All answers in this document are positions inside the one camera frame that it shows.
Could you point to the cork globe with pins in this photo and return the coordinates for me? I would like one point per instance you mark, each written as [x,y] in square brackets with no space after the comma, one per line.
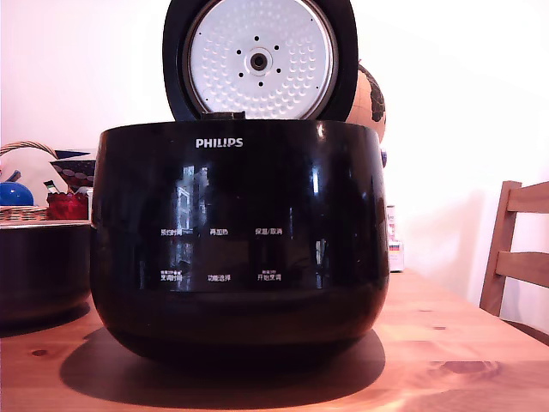
[369,103]

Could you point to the white printed carton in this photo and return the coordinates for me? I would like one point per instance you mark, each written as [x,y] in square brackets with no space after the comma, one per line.
[395,249]

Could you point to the black Philips rice cooker body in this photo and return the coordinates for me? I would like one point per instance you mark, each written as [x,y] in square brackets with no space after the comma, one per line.
[240,309]

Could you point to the blue round ball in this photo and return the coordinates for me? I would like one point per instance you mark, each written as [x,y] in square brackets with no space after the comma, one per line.
[15,194]

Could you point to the black inner cooking pot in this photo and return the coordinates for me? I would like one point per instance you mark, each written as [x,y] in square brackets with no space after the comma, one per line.
[43,270]

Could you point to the patterned blue white bowl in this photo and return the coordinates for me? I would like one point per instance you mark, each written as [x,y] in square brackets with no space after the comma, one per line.
[75,171]

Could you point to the wooden chair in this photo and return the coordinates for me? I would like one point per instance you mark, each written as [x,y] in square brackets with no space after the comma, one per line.
[510,262]

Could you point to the red scalloped container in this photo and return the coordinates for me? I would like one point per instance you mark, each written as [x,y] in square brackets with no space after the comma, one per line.
[66,208]

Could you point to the black rice cooker lid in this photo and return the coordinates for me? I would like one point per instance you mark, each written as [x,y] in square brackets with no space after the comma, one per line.
[261,60]

